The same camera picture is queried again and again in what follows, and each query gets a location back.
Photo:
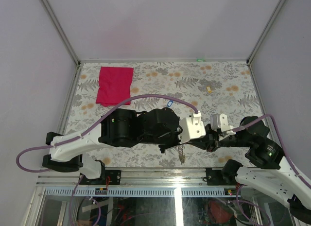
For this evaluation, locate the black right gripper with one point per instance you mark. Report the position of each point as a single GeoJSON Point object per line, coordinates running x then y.
{"type": "Point", "coordinates": [211, 141]}

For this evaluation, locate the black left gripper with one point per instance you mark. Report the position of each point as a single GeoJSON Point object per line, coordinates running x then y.
{"type": "Point", "coordinates": [175, 142]}

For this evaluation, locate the grey keyring with yellow handle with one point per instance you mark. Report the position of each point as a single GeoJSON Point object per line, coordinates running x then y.
{"type": "Point", "coordinates": [181, 154]}

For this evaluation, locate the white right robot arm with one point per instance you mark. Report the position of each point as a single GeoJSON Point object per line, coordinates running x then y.
{"type": "Point", "coordinates": [293, 189]}

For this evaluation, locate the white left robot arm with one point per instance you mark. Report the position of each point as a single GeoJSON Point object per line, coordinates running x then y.
{"type": "Point", "coordinates": [121, 128]}

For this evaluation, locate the loose blue tag key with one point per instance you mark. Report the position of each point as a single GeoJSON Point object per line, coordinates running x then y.
{"type": "Point", "coordinates": [169, 104]}

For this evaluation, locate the pink folded cloth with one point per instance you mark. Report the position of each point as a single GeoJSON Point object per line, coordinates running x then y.
{"type": "Point", "coordinates": [114, 85]}

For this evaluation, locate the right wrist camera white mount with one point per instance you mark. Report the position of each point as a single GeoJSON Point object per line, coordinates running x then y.
{"type": "Point", "coordinates": [219, 123]}

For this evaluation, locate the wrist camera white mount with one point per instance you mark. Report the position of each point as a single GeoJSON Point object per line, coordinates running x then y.
{"type": "Point", "coordinates": [192, 128]}
{"type": "Point", "coordinates": [219, 123]}

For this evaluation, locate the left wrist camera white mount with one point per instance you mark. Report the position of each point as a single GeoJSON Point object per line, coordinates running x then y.
{"type": "Point", "coordinates": [192, 128]}

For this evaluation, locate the metal front rail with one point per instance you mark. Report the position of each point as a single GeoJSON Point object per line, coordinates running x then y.
{"type": "Point", "coordinates": [140, 182]}

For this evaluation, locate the aluminium enclosure frame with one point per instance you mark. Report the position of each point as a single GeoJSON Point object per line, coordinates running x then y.
{"type": "Point", "coordinates": [162, 31]}

